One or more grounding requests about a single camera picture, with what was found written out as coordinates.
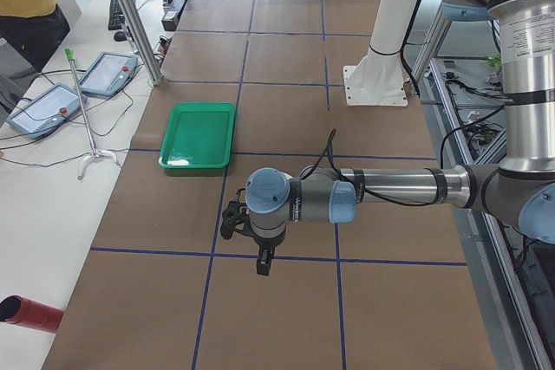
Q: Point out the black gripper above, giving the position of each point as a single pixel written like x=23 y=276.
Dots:
x=265 y=245

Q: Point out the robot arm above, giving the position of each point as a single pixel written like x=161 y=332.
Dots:
x=519 y=190

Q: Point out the green plastic tray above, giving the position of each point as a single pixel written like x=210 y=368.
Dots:
x=198 y=139

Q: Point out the far blue teach pendant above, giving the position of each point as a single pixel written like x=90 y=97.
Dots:
x=108 y=74

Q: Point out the blue teach pendant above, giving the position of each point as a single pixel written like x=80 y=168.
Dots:
x=43 y=115
x=108 y=74

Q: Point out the red cylinder tube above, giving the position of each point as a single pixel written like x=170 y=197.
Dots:
x=23 y=312

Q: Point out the near blue teach pendant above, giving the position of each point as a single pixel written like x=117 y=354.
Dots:
x=43 y=115

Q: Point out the black computer mouse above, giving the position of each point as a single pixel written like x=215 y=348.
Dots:
x=120 y=36

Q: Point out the black keyboard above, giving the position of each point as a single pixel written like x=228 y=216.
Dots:
x=115 y=15

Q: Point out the metal reacher stick green tip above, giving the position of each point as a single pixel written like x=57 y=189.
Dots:
x=95 y=153

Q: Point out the person in yellow shirt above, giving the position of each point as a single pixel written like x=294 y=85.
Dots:
x=33 y=28

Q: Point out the grey aluminium frame post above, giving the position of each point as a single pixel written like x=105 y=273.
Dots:
x=141 y=41

